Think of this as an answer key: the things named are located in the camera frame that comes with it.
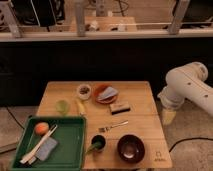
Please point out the light green small cup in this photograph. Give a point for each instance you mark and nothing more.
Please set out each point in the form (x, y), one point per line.
(62, 107)

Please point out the dark green cup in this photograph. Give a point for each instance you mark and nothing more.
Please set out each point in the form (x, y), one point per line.
(98, 143)

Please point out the dark purple bowl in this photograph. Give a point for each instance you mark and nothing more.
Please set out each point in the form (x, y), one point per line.
(131, 149)

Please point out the grey blue cloth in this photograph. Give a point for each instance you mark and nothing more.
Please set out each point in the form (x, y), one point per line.
(108, 92)

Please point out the grey blue sponge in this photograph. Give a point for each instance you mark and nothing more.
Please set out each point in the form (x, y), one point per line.
(45, 150)

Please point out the silver fork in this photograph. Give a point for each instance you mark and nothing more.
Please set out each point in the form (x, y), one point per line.
(107, 128)

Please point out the orange plate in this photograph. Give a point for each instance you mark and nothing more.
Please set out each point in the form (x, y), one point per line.
(100, 88)

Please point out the green plastic tray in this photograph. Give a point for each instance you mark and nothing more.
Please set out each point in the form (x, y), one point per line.
(63, 150)

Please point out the metal railing frame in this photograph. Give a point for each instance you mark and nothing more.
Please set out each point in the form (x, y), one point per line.
(52, 20)

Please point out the yellow banana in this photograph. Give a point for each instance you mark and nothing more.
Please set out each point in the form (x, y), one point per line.
(80, 106)

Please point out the small white bowl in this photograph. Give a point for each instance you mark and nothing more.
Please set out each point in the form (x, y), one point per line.
(84, 91)

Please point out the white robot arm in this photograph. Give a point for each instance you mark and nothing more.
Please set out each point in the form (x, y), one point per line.
(185, 82)

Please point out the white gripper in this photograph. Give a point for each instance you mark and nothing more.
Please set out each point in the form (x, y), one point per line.
(170, 100)

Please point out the orange fruit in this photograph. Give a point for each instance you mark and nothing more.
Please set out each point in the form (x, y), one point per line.
(41, 128)

